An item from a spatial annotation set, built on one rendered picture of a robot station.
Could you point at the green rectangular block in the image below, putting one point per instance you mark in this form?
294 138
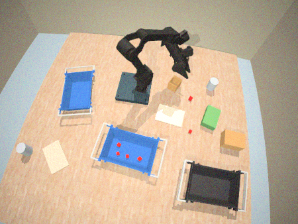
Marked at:
211 117

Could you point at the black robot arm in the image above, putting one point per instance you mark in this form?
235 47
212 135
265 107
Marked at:
170 38

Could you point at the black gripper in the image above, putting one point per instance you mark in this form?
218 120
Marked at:
181 65

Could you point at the orange block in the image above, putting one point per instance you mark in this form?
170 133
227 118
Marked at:
232 140

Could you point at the grey cylinder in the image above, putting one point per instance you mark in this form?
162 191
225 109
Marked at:
213 82
24 149

